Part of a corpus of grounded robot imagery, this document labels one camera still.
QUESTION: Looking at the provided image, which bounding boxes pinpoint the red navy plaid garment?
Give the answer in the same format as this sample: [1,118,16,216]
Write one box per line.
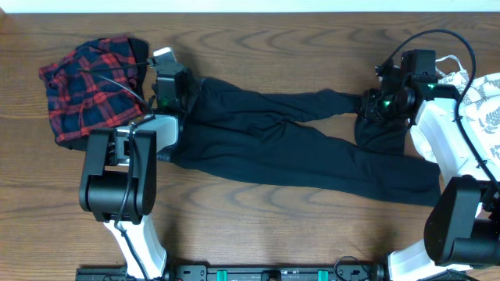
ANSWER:
[38,36,148,144]

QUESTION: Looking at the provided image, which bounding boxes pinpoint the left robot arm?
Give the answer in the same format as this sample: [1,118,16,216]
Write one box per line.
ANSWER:
[76,59,189,280]

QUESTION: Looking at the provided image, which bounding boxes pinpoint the black leggings with red waistband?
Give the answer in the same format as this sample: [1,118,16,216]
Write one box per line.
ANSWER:
[157,78,441,206]

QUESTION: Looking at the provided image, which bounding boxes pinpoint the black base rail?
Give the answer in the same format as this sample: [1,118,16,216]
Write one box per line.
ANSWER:
[75,257,391,281]

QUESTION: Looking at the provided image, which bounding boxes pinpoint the white fern print garment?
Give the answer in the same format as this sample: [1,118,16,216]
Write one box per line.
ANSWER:
[435,55,499,166]

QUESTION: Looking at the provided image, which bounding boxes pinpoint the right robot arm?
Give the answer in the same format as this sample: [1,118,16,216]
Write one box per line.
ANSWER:
[361,50,499,280]

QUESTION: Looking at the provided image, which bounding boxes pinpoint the left black cable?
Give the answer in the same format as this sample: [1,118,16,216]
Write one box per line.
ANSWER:
[77,58,161,281]

